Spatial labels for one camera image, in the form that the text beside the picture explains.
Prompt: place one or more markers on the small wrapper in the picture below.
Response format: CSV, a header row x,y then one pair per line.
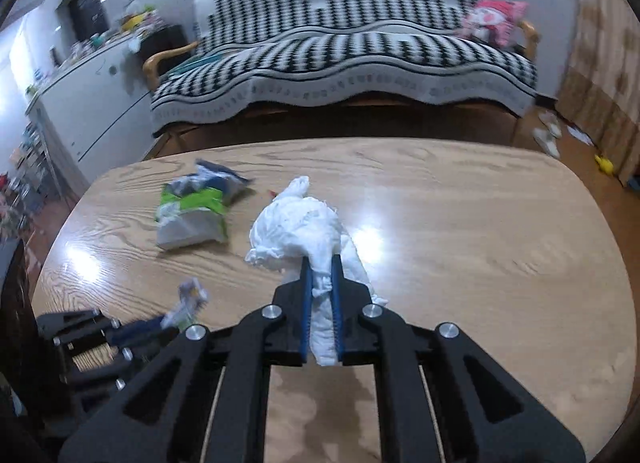
x,y
189,300

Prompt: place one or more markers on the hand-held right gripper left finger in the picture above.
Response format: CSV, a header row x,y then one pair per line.
x,y
306,313

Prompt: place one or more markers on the pink toy on sofa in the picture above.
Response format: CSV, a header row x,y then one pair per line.
x,y
492,20

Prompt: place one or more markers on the white cabinet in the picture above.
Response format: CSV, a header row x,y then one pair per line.
x,y
95,103

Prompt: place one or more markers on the green white snack bag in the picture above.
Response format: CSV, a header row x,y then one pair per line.
x,y
192,223

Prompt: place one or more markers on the white shoe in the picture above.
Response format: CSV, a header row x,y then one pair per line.
x,y
550,122
546,143

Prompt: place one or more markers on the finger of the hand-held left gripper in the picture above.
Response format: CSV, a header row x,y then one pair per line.
x,y
140,331
90,379

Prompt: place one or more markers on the cluttered shelf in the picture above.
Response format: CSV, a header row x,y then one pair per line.
x,y
30,168

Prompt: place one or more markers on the wooden frame sofa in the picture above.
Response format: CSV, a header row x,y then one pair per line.
x,y
165,60

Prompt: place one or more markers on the dark doorway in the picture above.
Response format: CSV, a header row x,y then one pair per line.
x,y
87,5

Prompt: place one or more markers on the black white patterned sofa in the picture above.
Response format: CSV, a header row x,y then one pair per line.
x,y
350,58

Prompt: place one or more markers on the white paper sheet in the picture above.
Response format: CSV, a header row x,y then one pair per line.
x,y
580,134

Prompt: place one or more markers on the beige patterned curtain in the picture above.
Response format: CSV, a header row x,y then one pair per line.
x,y
600,83

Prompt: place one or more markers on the white tissue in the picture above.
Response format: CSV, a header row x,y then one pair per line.
x,y
295,228

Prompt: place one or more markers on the yellow toy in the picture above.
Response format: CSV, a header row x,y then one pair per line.
x,y
604,164

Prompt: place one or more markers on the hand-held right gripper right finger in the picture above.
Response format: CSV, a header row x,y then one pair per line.
x,y
336,313

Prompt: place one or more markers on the blue white wrapper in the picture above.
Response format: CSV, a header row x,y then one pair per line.
x,y
222,178

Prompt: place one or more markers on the clutter of small items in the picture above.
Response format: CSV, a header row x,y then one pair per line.
x,y
130,20

